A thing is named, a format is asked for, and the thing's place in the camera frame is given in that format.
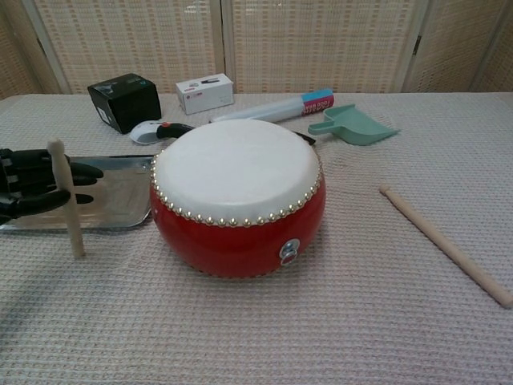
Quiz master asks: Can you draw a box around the black garden trowel orange collar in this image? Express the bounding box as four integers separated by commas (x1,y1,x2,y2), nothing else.
156,122,317,148

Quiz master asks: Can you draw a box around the wooden drumstick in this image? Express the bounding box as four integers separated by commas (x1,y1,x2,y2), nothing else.
46,139,87,260
378,183,513,309

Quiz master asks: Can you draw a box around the beige woven tablecloth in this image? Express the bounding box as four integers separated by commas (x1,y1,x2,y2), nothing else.
0,91,513,385

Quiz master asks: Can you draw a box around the black cardboard box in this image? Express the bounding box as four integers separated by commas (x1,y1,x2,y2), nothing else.
87,72,163,135

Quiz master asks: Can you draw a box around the clear tube coloured cap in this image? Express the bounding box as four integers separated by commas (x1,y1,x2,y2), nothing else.
208,87,336,124

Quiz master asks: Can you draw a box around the green plastic dustpan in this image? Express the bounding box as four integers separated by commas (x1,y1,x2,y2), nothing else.
307,103,402,147

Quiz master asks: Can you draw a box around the bamboo folding screen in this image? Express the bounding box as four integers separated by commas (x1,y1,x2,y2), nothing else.
0,0,513,101

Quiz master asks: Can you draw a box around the white computer mouse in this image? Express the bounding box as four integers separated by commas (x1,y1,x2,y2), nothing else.
129,120,165,145

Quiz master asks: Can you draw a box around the red drum with white skin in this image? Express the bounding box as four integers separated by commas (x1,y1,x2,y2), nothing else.
150,119,327,278

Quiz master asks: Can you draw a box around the stainless steel tray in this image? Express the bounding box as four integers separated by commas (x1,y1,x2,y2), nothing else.
0,154,157,233

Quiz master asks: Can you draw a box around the white cardboard box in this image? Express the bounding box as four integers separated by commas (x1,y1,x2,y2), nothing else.
175,72,235,116

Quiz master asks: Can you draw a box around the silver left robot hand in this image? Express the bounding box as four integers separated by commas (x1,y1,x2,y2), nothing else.
0,147,105,225

